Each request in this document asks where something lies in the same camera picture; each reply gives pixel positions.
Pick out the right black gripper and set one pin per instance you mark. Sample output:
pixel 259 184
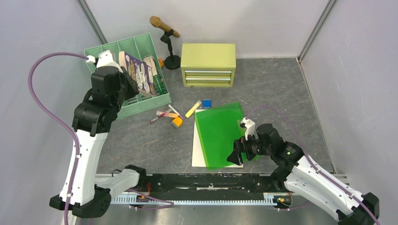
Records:
pixel 241 145

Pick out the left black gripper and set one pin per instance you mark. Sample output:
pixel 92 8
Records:
pixel 125 76

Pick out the purple cover book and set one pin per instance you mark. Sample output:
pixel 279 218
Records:
pixel 139 72

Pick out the green plastic folder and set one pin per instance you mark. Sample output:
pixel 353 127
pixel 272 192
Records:
pixel 219 135

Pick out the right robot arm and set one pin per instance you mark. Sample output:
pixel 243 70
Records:
pixel 298 173

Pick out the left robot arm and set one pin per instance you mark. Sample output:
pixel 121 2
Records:
pixel 111 86

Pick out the small orange object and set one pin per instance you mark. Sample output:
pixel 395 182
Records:
pixel 161 63

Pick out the mint green file organizer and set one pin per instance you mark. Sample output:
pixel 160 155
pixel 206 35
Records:
pixel 137 55

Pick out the white pen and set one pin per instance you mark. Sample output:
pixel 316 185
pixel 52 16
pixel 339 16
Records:
pixel 175 111

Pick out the brown microphone on stand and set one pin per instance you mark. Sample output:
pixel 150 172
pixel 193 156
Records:
pixel 172 62

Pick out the orange pink highlighter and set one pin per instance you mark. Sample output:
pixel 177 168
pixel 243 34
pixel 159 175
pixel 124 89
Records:
pixel 168 114

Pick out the blue eraser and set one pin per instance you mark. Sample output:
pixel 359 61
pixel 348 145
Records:
pixel 207 103

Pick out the orange small box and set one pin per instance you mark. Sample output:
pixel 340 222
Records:
pixel 177 122

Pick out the yellow highlighter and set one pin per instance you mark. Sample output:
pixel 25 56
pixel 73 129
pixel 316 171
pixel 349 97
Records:
pixel 193 109

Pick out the yellow-green drawer chest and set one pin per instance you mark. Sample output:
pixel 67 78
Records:
pixel 208 64

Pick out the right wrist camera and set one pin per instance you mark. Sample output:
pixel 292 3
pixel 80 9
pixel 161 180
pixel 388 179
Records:
pixel 249 127

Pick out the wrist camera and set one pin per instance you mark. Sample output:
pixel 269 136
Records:
pixel 106 58
pixel 249 127

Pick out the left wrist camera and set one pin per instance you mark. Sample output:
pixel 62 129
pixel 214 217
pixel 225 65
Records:
pixel 106 58

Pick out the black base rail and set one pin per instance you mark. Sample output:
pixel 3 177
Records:
pixel 206 186

